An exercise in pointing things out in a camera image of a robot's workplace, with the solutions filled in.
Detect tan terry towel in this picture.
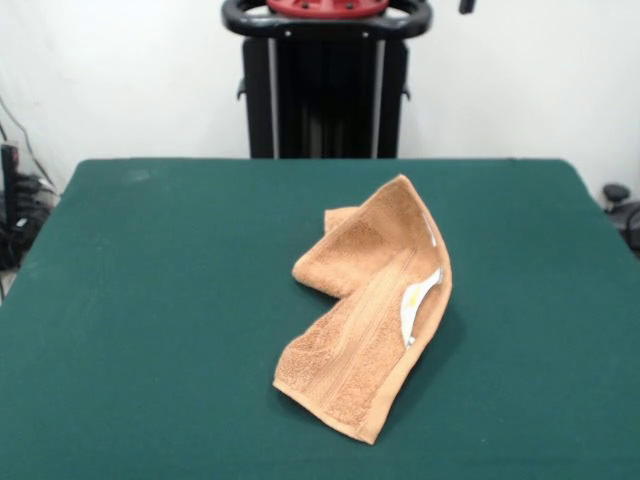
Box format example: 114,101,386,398
272,173,454,446

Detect black chair part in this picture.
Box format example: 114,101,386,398
601,183,640,254

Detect dark green table cloth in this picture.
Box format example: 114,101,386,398
0,158,640,480

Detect black upright box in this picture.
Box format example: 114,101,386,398
0,143,21,229

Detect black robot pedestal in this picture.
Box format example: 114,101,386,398
235,35,411,160

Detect black pedestal handle ring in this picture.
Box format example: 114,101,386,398
222,0,434,39

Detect thin wall cable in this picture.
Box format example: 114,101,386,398
0,94,57,189

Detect black cable pile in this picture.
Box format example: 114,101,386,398
0,172,62,271

